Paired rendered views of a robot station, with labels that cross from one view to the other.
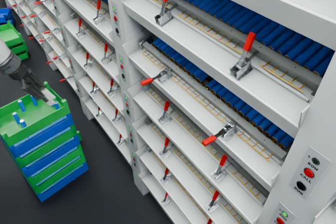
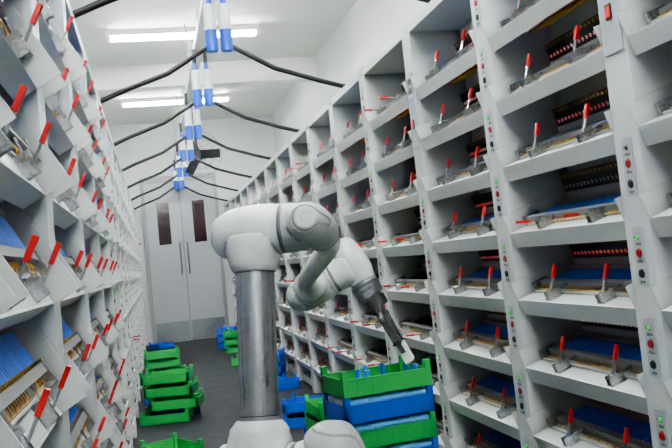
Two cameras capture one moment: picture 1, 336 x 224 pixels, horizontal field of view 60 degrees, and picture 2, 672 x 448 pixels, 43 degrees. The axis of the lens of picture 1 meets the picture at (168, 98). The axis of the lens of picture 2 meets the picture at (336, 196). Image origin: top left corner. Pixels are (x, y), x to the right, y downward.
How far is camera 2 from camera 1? 1.75 m
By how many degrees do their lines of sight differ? 51
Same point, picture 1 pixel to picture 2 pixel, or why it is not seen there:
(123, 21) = (504, 190)
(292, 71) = not seen: hidden behind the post
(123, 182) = not seen: outside the picture
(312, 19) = (593, 57)
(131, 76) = (515, 264)
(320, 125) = (618, 116)
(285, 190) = (629, 207)
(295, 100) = not seen: hidden behind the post
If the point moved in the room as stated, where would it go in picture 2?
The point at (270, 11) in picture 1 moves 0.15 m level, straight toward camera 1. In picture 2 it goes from (581, 72) to (548, 66)
